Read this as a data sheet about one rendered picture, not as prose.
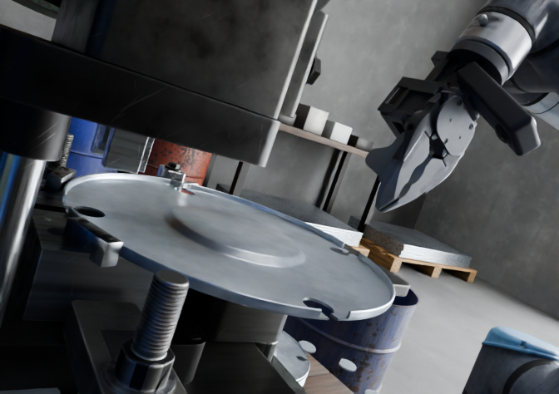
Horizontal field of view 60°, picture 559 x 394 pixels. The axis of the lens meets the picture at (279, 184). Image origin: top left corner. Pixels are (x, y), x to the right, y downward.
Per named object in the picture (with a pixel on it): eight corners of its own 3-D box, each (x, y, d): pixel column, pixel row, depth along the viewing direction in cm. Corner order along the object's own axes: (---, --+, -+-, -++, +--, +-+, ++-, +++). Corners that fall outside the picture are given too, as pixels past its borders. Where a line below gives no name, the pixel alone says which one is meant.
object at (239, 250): (109, 312, 23) (113, 297, 23) (41, 159, 46) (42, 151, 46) (462, 327, 39) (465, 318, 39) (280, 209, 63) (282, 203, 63)
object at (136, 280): (115, 239, 45) (128, 194, 44) (166, 323, 33) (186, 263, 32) (7, 225, 40) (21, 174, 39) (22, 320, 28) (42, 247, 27)
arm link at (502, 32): (538, 62, 56) (520, 7, 51) (516, 91, 55) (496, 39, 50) (482, 56, 62) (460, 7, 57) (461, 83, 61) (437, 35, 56)
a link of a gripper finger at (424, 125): (402, 174, 53) (447, 115, 54) (413, 179, 51) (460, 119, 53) (383, 149, 50) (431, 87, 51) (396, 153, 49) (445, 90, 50)
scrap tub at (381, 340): (319, 363, 196) (360, 255, 190) (392, 436, 162) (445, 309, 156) (233, 366, 172) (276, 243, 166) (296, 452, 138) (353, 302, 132)
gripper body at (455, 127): (398, 151, 60) (453, 81, 62) (456, 170, 54) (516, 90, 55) (372, 111, 56) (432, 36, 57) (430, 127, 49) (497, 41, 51)
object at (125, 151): (131, 160, 38) (144, 115, 38) (148, 176, 34) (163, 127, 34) (89, 150, 36) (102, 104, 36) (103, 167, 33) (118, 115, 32)
